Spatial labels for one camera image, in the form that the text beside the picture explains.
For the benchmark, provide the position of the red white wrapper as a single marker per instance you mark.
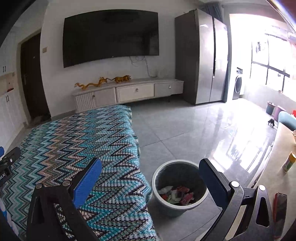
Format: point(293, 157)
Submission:
point(185, 194)

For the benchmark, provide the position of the grey double-door refrigerator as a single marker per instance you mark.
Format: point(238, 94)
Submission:
point(201, 48)

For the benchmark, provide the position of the white wall cupboard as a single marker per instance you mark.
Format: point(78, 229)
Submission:
point(12, 115)

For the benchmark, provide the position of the golden tiger figurine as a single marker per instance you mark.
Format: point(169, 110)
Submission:
point(125, 78)

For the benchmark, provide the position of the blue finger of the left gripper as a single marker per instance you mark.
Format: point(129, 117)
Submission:
point(1, 151)
point(10, 157)

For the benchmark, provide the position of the teal chair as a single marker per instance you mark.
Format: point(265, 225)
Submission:
point(288, 120)

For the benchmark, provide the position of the teal bucket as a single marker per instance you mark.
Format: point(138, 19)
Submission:
point(270, 107)

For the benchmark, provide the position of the washing machine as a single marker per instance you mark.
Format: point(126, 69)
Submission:
point(238, 83)

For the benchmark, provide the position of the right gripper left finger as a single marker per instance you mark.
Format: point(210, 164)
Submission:
point(84, 181)

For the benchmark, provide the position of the golden dragon figurine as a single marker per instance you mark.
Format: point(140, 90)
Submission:
point(101, 81)

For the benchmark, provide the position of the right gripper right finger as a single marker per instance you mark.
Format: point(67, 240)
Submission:
point(216, 183)

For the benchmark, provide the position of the green plastic wrapper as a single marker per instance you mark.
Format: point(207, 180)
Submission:
point(173, 198)

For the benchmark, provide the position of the red smartphone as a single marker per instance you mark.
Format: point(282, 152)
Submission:
point(279, 213)

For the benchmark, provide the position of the zigzag patterned blanket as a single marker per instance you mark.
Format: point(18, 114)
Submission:
point(116, 208)

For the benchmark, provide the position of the black toy animal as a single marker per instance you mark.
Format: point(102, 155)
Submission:
point(271, 122)

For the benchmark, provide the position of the yellow capped bottle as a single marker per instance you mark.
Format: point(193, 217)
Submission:
point(289, 162)

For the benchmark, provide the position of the grey trash bin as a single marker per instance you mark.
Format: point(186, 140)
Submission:
point(178, 173)

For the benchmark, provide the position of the black wall television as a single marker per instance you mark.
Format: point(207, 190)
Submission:
point(109, 33)

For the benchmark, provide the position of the white TV cabinet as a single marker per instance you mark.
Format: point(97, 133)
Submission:
point(126, 92)

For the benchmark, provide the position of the dark entrance door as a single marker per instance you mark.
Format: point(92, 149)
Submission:
point(32, 80)

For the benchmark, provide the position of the window frame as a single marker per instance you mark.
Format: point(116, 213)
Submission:
point(269, 64)

